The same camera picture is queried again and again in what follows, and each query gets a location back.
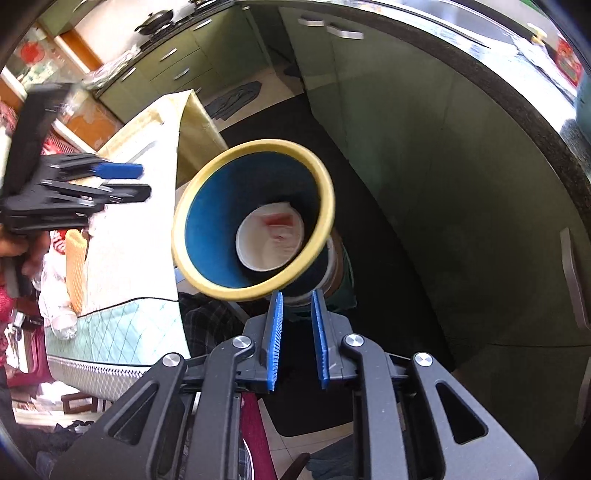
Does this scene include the orange foam net sleeve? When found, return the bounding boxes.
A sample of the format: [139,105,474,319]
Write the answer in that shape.
[65,229,88,315]

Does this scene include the clear plastic water bottle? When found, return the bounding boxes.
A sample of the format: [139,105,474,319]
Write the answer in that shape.
[38,247,77,341]

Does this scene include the yellow rimmed trash bin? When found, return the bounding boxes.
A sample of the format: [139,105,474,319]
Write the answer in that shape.
[172,139,355,309]

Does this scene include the green lower kitchen cabinets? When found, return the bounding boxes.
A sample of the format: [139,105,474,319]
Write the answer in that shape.
[99,1,590,476]

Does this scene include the person left hand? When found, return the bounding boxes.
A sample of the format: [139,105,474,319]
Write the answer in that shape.
[1,226,50,278]

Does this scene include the plastic bag on counter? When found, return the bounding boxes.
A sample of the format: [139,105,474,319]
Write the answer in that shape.
[81,45,140,90]

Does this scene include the patterned tablecloth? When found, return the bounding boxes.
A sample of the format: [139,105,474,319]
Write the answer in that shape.
[44,90,228,401]

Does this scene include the black wok on stove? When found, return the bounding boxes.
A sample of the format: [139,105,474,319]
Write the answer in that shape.
[134,10,174,36]

